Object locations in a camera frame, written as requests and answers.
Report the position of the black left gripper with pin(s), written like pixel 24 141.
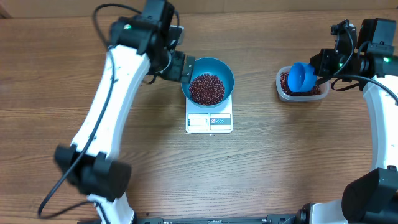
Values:
pixel 176 74

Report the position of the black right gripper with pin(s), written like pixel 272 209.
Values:
pixel 323 63

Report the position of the red adzuki beans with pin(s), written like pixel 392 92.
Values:
pixel 207 89

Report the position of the blue plastic measuring scoop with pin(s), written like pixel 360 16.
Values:
pixel 302 78

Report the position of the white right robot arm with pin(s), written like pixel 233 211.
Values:
pixel 367 57

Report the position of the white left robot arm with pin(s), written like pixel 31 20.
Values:
pixel 90 163

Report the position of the blue metal bowl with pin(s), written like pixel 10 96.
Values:
pixel 216 67

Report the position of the white digital kitchen scale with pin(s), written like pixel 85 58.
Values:
pixel 212 120

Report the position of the clear plastic food container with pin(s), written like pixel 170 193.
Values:
pixel 316 94

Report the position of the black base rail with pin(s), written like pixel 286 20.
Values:
pixel 269 219

